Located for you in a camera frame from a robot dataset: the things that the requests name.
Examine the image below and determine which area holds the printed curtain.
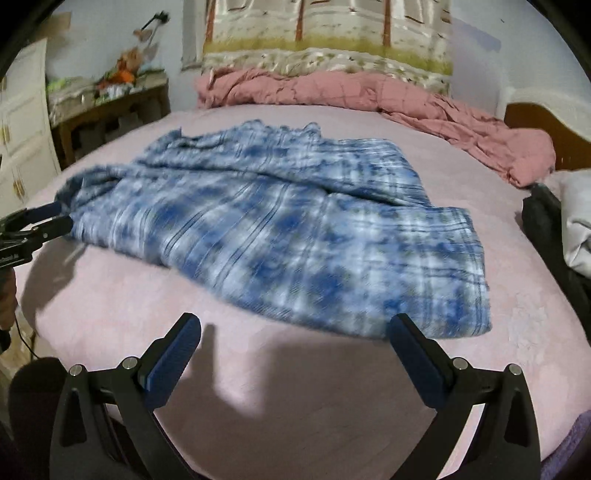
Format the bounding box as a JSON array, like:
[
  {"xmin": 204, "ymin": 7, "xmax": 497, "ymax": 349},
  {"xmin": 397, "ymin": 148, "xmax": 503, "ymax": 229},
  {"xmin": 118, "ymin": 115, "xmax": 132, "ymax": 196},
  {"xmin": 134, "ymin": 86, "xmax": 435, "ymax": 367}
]
[{"xmin": 182, "ymin": 0, "xmax": 455, "ymax": 95}]

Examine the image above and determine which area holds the wall lamp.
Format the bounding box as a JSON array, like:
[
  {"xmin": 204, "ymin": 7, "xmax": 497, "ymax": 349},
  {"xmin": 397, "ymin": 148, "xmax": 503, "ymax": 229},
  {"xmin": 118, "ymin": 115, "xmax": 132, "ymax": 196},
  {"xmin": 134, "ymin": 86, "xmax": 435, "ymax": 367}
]
[{"xmin": 134, "ymin": 13, "xmax": 171, "ymax": 47}]

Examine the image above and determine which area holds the blue plaid shirt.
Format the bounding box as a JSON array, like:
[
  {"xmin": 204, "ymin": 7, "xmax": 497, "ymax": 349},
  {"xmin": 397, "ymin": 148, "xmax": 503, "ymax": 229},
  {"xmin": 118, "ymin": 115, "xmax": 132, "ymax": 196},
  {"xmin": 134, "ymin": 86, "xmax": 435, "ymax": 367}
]
[{"xmin": 55, "ymin": 120, "xmax": 493, "ymax": 341}]

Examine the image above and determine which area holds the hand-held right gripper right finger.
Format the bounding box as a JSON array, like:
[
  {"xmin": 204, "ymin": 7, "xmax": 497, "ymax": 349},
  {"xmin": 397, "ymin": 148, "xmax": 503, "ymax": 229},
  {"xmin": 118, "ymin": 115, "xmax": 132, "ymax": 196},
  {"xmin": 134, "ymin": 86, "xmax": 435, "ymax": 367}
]
[{"xmin": 387, "ymin": 314, "xmax": 542, "ymax": 480}]

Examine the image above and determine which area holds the patterned table cover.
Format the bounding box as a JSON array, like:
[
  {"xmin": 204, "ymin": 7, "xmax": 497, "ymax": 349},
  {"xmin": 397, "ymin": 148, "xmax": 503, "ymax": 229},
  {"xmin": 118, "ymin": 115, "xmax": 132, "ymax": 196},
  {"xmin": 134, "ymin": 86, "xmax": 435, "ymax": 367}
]
[{"xmin": 46, "ymin": 69, "xmax": 168, "ymax": 121}]

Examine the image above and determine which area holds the wooden headboard with white trim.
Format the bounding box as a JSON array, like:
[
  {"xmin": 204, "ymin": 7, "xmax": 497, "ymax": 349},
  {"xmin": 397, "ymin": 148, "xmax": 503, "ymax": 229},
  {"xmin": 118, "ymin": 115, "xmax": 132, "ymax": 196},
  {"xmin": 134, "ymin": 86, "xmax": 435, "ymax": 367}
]
[{"xmin": 496, "ymin": 88, "xmax": 591, "ymax": 171}]

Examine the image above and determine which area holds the orange toy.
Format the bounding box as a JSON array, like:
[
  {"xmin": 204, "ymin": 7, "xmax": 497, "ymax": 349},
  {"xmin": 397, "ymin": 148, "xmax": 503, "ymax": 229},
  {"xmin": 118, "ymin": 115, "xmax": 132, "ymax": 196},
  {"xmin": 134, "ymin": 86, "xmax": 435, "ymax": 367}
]
[{"xmin": 95, "ymin": 46, "xmax": 145, "ymax": 95}]

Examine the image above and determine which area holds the black cloth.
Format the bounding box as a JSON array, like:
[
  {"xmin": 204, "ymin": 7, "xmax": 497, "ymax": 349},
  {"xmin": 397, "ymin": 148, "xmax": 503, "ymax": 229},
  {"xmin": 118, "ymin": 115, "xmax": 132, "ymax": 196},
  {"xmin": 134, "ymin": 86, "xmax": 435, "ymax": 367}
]
[{"xmin": 522, "ymin": 184, "xmax": 591, "ymax": 344}]

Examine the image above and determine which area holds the black cable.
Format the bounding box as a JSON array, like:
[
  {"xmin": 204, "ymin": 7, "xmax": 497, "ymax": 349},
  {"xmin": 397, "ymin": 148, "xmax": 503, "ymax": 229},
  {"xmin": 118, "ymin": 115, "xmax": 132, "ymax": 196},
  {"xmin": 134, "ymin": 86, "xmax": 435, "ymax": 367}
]
[{"xmin": 13, "ymin": 308, "xmax": 38, "ymax": 361}]

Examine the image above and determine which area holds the pink checked quilt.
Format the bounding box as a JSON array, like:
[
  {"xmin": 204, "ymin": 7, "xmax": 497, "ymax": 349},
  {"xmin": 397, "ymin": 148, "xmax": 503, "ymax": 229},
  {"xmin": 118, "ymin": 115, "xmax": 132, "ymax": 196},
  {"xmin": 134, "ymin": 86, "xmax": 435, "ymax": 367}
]
[{"xmin": 194, "ymin": 68, "xmax": 557, "ymax": 188}]

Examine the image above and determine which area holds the white cloth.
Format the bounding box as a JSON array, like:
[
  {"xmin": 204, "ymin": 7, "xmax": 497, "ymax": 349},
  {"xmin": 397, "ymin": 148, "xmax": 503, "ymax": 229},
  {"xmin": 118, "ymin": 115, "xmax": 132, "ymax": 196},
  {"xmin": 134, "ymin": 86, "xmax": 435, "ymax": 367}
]
[{"xmin": 558, "ymin": 173, "xmax": 591, "ymax": 278}]

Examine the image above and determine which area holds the person's left forearm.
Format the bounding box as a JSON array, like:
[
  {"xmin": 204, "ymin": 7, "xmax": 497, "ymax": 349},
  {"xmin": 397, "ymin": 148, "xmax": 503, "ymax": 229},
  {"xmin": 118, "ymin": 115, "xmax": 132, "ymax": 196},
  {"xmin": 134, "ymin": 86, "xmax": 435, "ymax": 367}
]
[{"xmin": 0, "ymin": 268, "xmax": 19, "ymax": 332}]

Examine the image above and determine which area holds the wooden side table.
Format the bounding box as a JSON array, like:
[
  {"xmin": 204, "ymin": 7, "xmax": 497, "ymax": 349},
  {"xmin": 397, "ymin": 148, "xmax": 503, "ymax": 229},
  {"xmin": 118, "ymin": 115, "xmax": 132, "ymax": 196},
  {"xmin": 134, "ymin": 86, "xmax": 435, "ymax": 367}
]
[{"xmin": 48, "ymin": 78, "xmax": 171, "ymax": 169}]

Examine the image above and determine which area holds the pink bed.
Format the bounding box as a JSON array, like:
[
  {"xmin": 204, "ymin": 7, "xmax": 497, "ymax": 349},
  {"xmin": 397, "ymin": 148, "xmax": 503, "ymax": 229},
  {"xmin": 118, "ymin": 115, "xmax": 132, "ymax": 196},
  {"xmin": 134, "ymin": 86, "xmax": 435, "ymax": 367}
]
[{"xmin": 18, "ymin": 104, "xmax": 588, "ymax": 480}]

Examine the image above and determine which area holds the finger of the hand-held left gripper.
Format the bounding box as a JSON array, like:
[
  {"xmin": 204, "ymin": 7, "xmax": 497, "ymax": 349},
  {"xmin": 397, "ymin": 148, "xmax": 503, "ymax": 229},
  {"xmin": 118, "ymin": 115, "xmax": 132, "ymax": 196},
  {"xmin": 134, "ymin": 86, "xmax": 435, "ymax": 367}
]
[
  {"xmin": 0, "ymin": 215, "xmax": 75, "ymax": 246},
  {"xmin": 0, "ymin": 202, "xmax": 64, "ymax": 232}
]

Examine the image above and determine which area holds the white dresser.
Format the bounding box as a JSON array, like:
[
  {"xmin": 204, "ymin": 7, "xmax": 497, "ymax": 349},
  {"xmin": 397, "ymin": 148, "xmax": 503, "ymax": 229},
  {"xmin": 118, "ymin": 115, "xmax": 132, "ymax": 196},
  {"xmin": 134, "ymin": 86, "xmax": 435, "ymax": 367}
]
[{"xmin": 0, "ymin": 39, "xmax": 62, "ymax": 214}]

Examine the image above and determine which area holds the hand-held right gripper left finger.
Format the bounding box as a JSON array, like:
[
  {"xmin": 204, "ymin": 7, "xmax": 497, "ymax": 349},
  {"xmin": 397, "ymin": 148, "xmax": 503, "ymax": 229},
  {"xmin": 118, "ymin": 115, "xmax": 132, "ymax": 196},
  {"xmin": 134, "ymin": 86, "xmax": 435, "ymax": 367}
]
[{"xmin": 48, "ymin": 313, "xmax": 202, "ymax": 480}]

